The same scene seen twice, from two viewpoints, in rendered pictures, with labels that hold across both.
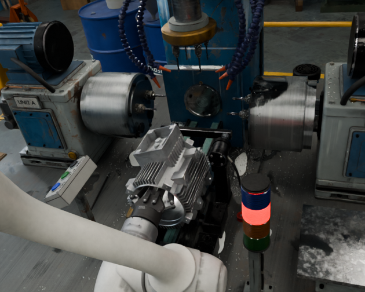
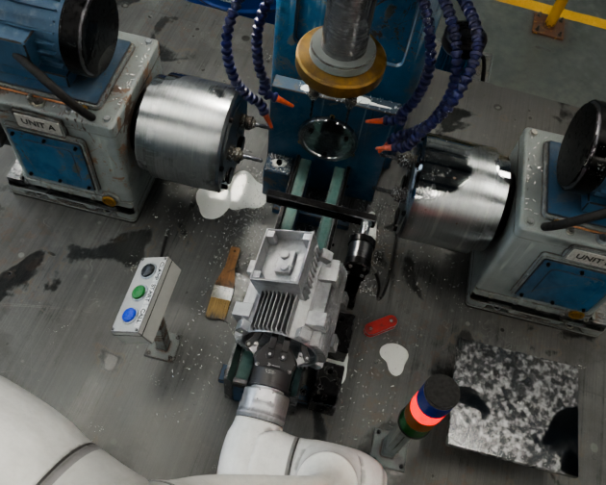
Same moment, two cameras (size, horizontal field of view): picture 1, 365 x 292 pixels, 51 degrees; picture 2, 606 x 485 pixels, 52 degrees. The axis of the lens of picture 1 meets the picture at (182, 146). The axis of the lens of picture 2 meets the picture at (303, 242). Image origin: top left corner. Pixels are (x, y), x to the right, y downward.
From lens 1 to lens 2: 0.57 m
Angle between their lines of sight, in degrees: 25
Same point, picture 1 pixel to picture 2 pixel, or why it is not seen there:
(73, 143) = (113, 186)
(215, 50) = not seen: hidden behind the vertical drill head
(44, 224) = not seen: outside the picture
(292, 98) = (475, 196)
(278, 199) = (418, 302)
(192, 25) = (352, 69)
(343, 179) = (509, 294)
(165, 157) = (300, 292)
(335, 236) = (494, 391)
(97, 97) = (168, 133)
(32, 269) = (77, 397)
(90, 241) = not seen: outside the picture
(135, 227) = (266, 405)
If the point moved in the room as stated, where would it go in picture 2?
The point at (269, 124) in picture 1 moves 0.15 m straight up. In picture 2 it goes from (434, 225) to (455, 184)
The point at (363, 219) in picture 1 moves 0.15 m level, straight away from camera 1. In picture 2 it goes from (529, 368) to (543, 312)
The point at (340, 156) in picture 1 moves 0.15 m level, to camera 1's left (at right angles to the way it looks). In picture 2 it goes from (516, 274) to (453, 281)
